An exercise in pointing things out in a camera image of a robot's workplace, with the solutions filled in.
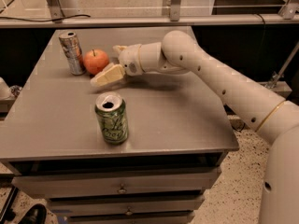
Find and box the metal railing frame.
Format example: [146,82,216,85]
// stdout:
[0,0,299,28]

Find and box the green soda can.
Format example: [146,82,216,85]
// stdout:
[94,91,129,145]

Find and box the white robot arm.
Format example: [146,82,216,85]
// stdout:
[91,31,299,224]

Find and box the black cable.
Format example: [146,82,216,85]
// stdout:
[0,14,92,23]

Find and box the white object at left edge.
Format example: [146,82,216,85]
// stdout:
[0,77,11,100]

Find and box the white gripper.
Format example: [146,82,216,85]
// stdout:
[91,44,144,87]

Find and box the silver redbull can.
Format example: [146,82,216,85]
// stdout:
[59,31,86,76]

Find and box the red apple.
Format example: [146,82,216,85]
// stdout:
[83,49,109,75]

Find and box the grey drawer cabinet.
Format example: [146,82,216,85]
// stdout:
[0,40,238,224]

